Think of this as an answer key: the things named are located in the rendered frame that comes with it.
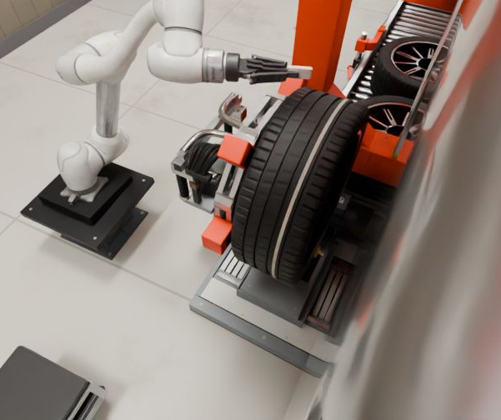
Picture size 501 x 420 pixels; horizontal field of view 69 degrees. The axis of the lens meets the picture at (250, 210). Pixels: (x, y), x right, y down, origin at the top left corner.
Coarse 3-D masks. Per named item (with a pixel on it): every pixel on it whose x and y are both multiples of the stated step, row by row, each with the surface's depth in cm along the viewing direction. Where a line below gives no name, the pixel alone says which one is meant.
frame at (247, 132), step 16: (272, 96) 119; (256, 112) 114; (272, 112) 114; (240, 128) 110; (256, 128) 110; (256, 144) 110; (224, 176) 112; (240, 176) 110; (224, 192) 113; (224, 208) 114
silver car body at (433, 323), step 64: (448, 64) 51; (448, 128) 35; (384, 192) 71; (448, 192) 28; (384, 256) 32; (448, 256) 25; (384, 320) 25; (448, 320) 22; (320, 384) 35; (384, 384) 22; (448, 384) 20
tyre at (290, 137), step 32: (288, 96) 111; (320, 96) 112; (288, 128) 102; (320, 128) 102; (352, 128) 102; (256, 160) 102; (288, 160) 100; (320, 160) 98; (256, 192) 103; (288, 192) 100; (320, 192) 97; (256, 224) 106; (288, 224) 101; (256, 256) 115; (288, 256) 106
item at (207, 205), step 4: (232, 180) 186; (232, 184) 186; (228, 188) 184; (192, 192) 181; (192, 196) 179; (204, 196) 179; (208, 196) 180; (188, 200) 178; (192, 200) 178; (204, 200) 178; (208, 200) 178; (212, 200) 178; (192, 204) 178; (196, 204) 177; (200, 204) 176; (204, 204) 176; (208, 204) 176; (212, 204) 176; (200, 208) 177; (204, 208) 175; (208, 208) 175; (212, 208) 175; (208, 212) 177; (212, 212) 176
